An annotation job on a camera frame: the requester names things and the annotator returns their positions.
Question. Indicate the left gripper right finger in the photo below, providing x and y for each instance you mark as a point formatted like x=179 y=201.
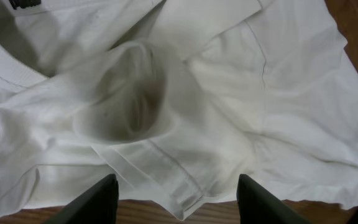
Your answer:
x=258 y=206

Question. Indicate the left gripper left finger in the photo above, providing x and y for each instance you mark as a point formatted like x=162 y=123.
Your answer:
x=97 y=205

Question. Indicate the white t-shirt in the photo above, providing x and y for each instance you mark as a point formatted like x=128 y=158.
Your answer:
x=177 y=99

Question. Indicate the black neck label on shirt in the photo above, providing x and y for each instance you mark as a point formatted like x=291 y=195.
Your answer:
x=24 y=3

